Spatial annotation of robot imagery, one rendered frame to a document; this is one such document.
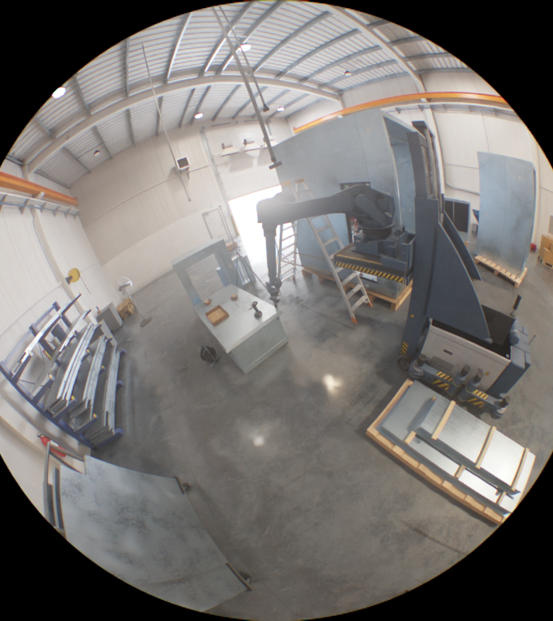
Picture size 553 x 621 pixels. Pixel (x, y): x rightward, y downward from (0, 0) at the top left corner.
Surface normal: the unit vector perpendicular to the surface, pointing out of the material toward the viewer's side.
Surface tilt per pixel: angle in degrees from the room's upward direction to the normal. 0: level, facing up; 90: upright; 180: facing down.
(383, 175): 90
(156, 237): 90
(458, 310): 90
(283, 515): 0
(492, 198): 90
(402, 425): 0
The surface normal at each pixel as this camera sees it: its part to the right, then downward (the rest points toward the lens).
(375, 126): -0.79, 0.51
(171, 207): 0.55, 0.36
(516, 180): -0.93, 0.36
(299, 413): -0.27, -0.78
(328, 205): -0.29, 0.63
